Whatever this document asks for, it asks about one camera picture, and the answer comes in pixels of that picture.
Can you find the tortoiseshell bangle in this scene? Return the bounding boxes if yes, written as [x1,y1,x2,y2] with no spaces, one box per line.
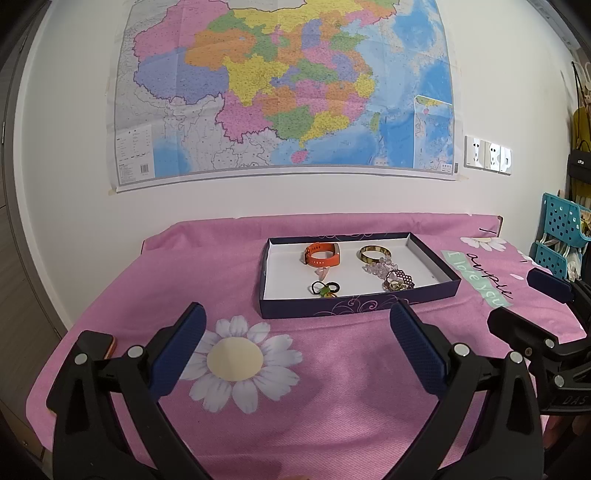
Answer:
[358,246,393,266]

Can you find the black hair tie green beads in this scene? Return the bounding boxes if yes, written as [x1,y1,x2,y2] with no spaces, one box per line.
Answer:
[309,280,342,299]

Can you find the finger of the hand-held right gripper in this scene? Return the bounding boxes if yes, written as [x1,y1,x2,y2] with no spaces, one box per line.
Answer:
[487,307,591,389]
[526,268,591,324]

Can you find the dark blue cardboard box tray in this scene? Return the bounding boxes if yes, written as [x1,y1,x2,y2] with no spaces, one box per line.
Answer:
[259,232,462,320]

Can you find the smartphone with orange case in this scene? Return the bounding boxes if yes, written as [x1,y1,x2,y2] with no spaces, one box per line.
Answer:
[74,329,116,361]

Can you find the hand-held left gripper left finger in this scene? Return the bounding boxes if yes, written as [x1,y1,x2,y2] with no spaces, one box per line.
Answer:
[46,302,213,480]

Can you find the teal plastic basket rack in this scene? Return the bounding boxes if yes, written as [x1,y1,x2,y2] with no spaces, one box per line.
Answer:
[529,193,591,282]

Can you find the clear crystal bead bracelet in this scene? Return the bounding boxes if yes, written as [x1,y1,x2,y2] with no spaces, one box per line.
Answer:
[362,259,399,278]

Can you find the colourful wall map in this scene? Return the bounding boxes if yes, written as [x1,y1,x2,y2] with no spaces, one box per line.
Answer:
[105,0,462,195]

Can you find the purple beaded bracelet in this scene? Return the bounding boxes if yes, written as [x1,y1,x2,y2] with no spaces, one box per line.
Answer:
[382,269,415,291]

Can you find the yellow hanging bag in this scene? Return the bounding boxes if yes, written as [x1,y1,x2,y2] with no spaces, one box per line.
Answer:
[573,106,591,148]

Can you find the pink floral tablecloth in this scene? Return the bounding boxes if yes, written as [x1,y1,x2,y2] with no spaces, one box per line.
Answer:
[25,212,587,480]

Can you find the grey wooden door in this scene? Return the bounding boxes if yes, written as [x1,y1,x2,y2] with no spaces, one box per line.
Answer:
[0,28,70,462]

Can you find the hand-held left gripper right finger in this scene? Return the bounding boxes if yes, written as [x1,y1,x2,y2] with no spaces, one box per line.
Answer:
[389,300,543,480]

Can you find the white wall socket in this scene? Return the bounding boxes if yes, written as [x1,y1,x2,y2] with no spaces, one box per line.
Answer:
[481,141,502,172]
[464,135,483,168]

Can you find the black hanging bag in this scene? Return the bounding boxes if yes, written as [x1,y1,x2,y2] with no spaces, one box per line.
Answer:
[567,148,591,204]

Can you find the orange wrist watch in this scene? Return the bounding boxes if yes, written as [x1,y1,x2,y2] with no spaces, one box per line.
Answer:
[304,242,342,268]

